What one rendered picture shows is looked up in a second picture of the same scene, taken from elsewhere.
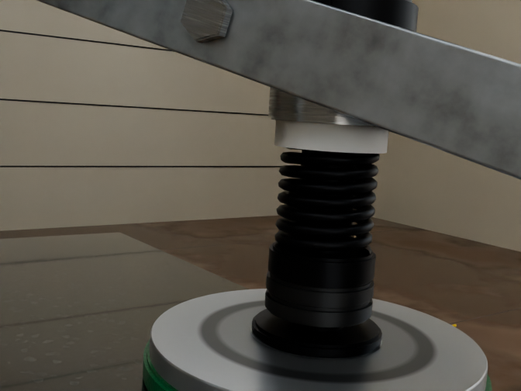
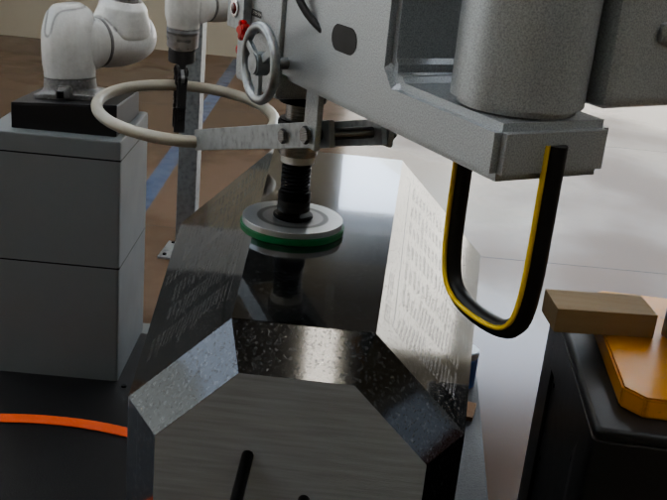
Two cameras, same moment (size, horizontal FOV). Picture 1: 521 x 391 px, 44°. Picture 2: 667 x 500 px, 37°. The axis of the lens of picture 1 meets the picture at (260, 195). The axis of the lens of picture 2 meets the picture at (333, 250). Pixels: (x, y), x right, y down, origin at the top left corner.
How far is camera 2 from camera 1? 2.34 m
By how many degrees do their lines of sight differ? 135
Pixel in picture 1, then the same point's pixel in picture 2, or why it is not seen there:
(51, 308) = (339, 267)
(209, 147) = not seen: outside the picture
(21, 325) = (356, 263)
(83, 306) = (328, 265)
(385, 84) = not seen: hidden behind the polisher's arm
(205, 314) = (312, 228)
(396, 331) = (268, 210)
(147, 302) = (301, 260)
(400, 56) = not seen: hidden behind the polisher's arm
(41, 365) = (361, 250)
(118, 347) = (333, 248)
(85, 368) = (350, 246)
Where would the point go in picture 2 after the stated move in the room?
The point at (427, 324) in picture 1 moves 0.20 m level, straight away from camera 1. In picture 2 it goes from (253, 209) to (169, 221)
